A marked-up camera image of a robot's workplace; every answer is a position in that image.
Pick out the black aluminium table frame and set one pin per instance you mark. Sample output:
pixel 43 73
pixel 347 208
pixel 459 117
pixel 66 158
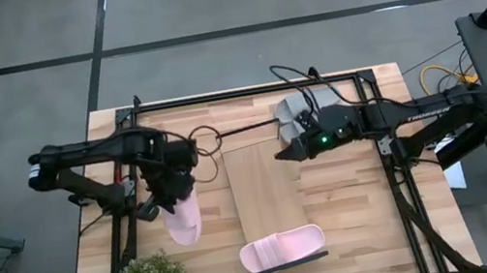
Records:
pixel 241 93

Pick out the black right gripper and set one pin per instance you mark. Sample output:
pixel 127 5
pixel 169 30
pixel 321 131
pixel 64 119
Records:
pixel 335 129

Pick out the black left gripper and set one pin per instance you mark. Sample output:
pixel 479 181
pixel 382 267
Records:
pixel 168 187

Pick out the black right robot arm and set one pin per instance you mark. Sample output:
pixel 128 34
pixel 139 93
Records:
pixel 431 114

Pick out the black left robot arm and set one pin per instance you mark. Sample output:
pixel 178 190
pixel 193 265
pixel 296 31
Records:
pixel 80 155

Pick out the white paper sheet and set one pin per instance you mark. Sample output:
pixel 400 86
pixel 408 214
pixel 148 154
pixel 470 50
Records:
pixel 455 177

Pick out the pink rubber slide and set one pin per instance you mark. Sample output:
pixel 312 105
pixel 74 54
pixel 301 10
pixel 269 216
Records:
pixel 184 229
pixel 285 247

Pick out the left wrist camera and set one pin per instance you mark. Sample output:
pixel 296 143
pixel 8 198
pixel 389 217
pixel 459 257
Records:
pixel 181 153

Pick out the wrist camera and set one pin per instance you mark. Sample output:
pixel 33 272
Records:
pixel 306 121
pixel 181 153

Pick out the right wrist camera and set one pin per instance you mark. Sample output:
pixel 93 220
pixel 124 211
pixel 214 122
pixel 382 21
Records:
pixel 306 121

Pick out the light wooden board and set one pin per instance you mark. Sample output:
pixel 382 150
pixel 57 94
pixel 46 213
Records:
pixel 261 187

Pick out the grey rubber slide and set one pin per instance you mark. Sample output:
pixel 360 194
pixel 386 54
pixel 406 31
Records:
pixel 289 131
pixel 288 107

